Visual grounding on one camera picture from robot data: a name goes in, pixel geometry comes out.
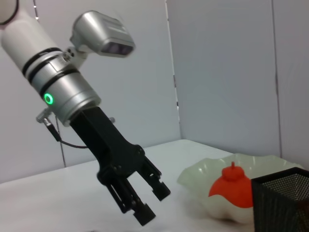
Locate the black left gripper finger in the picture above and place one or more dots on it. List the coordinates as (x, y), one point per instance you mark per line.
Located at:
(143, 213)
(159, 188)

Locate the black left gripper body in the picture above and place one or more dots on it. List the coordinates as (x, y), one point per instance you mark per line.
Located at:
(108, 145)

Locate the orange toy fruit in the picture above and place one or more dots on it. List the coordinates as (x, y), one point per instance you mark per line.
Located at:
(231, 188)

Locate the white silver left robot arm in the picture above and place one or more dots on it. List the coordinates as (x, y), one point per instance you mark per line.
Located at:
(36, 53)

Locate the green glass fruit plate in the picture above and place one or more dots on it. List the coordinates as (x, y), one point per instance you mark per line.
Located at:
(202, 174)

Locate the black mesh pen holder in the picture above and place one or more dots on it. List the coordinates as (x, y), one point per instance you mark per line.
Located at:
(277, 205)

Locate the grey partition corner strip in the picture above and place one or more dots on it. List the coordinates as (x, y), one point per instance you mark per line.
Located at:
(172, 60)

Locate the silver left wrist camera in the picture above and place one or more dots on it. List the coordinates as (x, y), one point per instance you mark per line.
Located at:
(106, 33)

